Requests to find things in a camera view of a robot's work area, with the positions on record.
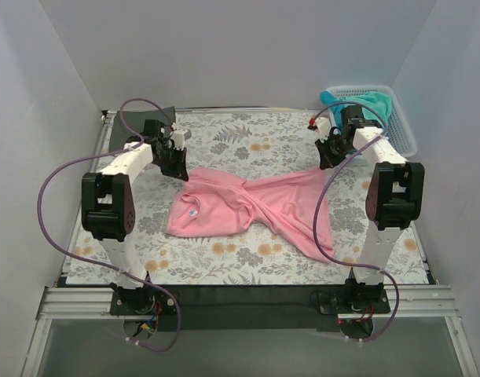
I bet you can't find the pink t-shirt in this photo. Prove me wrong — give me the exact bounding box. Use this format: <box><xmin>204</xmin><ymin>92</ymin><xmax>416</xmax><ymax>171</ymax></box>
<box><xmin>167</xmin><ymin>168</ymin><xmax>335</xmax><ymax>262</ymax></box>

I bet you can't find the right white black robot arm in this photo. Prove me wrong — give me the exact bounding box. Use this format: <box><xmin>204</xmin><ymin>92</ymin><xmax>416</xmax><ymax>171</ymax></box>
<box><xmin>309</xmin><ymin>101</ymin><xmax>425</xmax><ymax>313</ymax></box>

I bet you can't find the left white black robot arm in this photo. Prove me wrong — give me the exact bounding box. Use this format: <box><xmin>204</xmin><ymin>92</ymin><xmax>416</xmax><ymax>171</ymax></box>
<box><xmin>81</xmin><ymin>119</ymin><xmax>192</xmax><ymax>313</ymax></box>

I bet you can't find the folded dark grey t-shirt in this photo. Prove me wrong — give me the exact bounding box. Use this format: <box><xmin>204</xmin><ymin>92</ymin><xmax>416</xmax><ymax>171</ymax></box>
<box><xmin>108</xmin><ymin>107</ymin><xmax>176</xmax><ymax>152</ymax></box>

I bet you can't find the teal t-shirt in basket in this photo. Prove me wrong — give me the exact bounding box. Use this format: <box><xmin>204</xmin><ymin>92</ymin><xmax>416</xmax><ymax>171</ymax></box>
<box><xmin>320</xmin><ymin>91</ymin><xmax>393</xmax><ymax>130</ymax></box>

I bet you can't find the white plastic basket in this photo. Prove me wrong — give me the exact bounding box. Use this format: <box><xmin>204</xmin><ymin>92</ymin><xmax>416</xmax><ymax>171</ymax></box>
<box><xmin>326</xmin><ymin>84</ymin><xmax>417</xmax><ymax>158</ymax></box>

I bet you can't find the floral patterned table mat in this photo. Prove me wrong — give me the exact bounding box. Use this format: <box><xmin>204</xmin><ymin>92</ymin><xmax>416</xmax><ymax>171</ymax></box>
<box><xmin>64</xmin><ymin>109</ymin><xmax>430</xmax><ymax>286</ymax></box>

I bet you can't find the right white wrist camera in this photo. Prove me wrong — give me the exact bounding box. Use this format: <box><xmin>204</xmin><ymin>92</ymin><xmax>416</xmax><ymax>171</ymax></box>
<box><xmin>308</xmin><ymin>117</ymin><xmax>332</xmax><ymax>142</ymax></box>

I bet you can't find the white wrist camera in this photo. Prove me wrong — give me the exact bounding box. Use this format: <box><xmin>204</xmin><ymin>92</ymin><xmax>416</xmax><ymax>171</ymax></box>
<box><xmin>170</xmin><ymin>130</ymin><xmax>192</xmax><ymax>150</ymax></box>
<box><xmin>308</xmin><ymin>117</ymin><xmax>332</xmax><ymax>142</ymax></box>

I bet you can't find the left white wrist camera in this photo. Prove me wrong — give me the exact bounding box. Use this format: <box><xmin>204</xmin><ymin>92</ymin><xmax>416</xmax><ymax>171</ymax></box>
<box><xmin>170</xmin><ymin>130</ymin><xmax>192</xmax><ymax>150</ymax></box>

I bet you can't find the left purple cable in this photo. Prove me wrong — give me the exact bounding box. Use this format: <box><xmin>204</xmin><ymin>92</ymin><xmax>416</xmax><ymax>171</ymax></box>
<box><xmin>40</xmin><ymin>97</ymin><xmax>182</xmax><ymax>353</ymax></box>

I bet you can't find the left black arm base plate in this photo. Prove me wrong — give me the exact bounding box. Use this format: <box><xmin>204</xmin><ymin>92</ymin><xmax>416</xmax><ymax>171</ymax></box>
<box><xmin>109</xmin><ymin>289</ymin><xmax>177</xmax><ymax>317</ymax></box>

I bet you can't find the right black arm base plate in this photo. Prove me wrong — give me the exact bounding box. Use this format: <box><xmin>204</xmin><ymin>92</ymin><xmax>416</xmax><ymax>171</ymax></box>
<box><xmin>310</xmin><ymin>284</ymin><xmax>390</xmax><ymax>315</ymax></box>

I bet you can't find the aluminium frame rail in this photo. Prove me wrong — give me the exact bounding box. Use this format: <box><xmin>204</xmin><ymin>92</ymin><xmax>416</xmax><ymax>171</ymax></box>
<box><xmin>38</xmin><ymin>284</ymin><xmax>460</xmax><ymax>319</ymax></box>

